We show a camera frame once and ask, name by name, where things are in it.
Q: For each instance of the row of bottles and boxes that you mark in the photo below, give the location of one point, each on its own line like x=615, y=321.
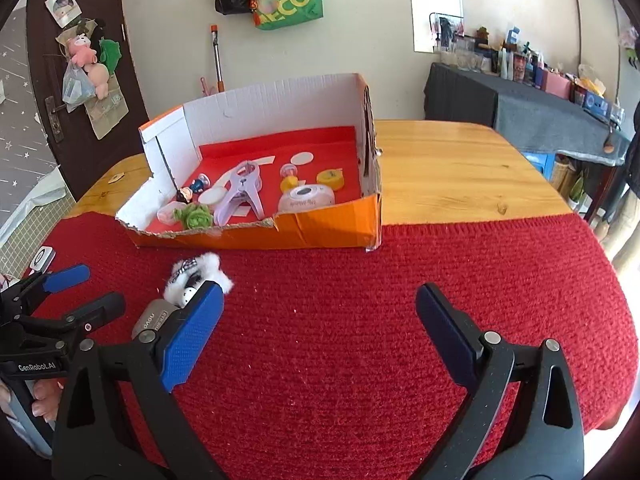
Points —
x=525, y=67

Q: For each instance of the dark brown door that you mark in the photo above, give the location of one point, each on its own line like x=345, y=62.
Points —
x=40, y=55

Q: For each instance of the small black-haired doll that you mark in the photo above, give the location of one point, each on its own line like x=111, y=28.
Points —
x=186, y=194

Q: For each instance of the clear plastic bag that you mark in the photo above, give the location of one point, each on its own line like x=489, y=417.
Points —
x=75, y=87

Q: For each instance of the red tassel charm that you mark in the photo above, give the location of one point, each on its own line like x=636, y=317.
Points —
x=257, y=12

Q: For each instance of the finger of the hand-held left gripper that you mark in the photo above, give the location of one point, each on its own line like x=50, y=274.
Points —
x=65, y=277
x=95, y=312

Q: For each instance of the wall mirror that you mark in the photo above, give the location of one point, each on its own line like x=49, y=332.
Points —
x=435, y=0

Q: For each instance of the grey cloth covered table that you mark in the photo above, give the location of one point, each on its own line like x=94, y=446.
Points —
x=535, y=115

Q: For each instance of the white fluffy bunny plush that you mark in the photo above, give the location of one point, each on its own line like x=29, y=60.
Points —
x=192, y=270

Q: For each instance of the white round compact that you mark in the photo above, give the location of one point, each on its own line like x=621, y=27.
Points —
x=215, y=195

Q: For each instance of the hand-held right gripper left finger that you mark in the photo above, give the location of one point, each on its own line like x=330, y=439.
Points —
x=192, y=335

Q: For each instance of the green succulent toy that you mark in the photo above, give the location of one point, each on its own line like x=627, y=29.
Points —
x=192, y=216

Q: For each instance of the orange cardboard box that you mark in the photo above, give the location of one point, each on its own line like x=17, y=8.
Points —
x=320, y=225

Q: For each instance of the white tape roll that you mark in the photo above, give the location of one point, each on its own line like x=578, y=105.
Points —
x=305, y=197

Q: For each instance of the yellow bottle cap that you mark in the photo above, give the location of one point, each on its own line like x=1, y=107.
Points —
x=330, y=178

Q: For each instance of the small beige tag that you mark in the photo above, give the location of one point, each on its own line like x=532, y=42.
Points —
x=116, y=177

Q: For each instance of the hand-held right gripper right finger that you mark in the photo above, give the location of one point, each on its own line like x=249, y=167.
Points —
x=445, y=332

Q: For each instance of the purple plastic clamp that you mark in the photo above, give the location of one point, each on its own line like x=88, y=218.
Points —
x=245, y=187

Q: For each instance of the green plush toy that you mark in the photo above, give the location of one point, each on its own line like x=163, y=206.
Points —
x=110, y=52

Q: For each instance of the small clear plastic case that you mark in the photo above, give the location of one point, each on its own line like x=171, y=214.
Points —
x=167, y=212

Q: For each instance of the pink plush toy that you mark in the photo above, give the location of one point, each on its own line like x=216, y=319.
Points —
x=85, y=52

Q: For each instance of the small white device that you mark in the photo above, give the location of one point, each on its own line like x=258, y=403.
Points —
x=42, y=259

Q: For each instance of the person's left hand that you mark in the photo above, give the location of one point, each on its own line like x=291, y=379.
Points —
x=47, y=400

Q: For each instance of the small blue figure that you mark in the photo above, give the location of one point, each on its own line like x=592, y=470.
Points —
x=201, y=183

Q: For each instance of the small pink toy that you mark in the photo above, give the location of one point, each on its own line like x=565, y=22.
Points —
x=289, y=170

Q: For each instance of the beige hanging pouch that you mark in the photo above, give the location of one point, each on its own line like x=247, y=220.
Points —
x=107, y=112

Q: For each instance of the brown eye shadow case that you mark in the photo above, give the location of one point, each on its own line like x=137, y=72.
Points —
x=150, y=317

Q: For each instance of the red knitted mat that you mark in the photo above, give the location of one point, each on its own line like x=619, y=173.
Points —
x=350, y=300

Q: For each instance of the blue plastic crate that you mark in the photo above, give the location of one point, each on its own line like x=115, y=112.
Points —
x=540, y=162

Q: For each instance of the round picture sticker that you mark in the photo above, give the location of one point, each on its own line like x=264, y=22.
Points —
x=62, y=5

